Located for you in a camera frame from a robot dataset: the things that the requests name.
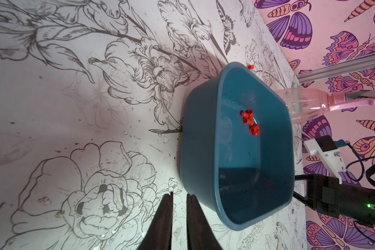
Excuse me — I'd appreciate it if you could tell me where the pink spray bottle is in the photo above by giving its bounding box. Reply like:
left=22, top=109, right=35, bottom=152
left=276, top=87, right=375, bottom=124

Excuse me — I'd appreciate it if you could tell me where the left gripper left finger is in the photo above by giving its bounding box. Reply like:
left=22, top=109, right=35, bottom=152
left=138, top=192, right=174, bottom=250

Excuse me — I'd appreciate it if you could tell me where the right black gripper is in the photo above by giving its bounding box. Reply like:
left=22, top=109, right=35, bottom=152
left=293, top=174, right=375, bottom=226

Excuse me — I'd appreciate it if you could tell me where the teal plastic storage box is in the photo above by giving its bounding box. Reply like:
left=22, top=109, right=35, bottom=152
left=180, top=62, right=295, bottom=231

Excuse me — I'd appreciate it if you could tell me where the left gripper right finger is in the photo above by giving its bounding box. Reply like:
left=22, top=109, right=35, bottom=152
left=186, top=194, right=222, bottom=250

